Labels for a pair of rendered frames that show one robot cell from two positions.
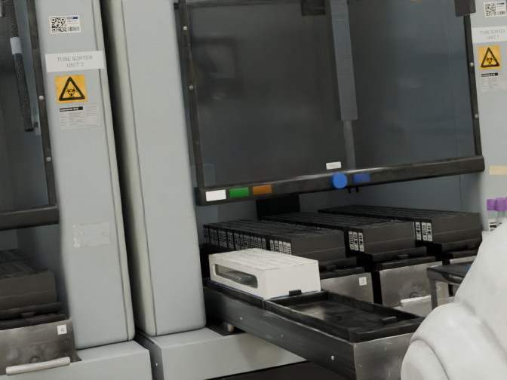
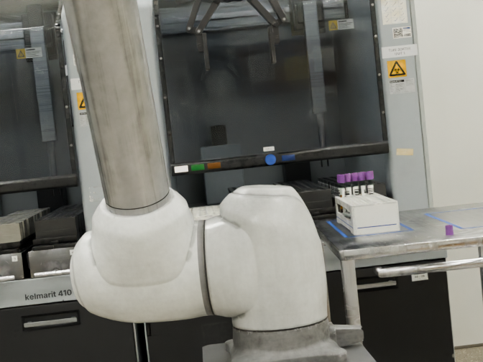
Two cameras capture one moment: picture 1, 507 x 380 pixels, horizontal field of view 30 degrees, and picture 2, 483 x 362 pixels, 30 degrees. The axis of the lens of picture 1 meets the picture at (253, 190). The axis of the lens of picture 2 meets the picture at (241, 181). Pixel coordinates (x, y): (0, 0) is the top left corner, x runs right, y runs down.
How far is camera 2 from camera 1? 1.00 m
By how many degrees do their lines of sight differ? 17
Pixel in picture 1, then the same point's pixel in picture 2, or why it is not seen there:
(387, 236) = (310, 198)
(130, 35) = not seen: hidden behind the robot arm
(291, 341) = not seen: hidden behind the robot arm
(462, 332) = (81, 241)
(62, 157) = (81, 144)
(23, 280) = (55, 221)
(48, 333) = (64, 254)
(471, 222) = (379, 189)
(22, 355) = (48, 266)
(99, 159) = not seen: hidden behind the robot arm
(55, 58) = (77, 81)
